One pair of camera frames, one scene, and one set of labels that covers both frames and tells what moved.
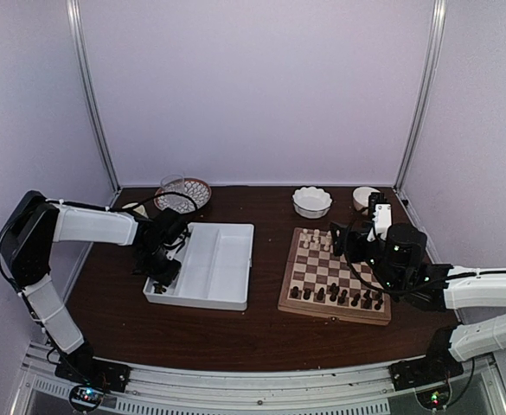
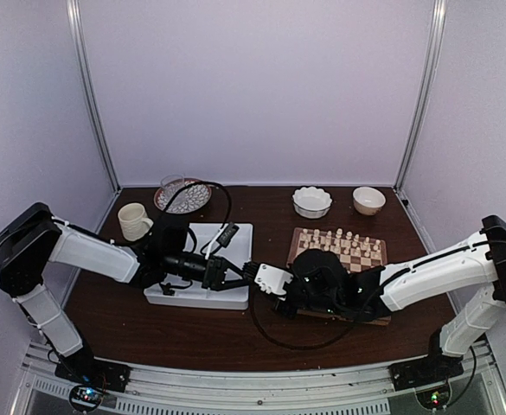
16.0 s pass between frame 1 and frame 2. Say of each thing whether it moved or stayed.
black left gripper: moved
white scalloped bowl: stayed
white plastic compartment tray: stayed
